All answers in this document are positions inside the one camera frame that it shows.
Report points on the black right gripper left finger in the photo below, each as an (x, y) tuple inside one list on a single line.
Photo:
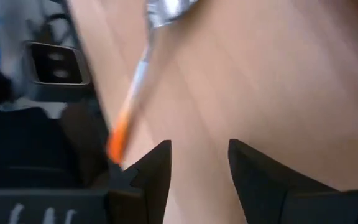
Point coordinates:
[(154, 186)]

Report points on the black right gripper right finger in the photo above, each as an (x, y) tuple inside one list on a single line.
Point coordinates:
[(275, 193)]

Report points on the small black camera box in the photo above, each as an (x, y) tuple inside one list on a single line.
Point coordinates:
[(57, 65)]

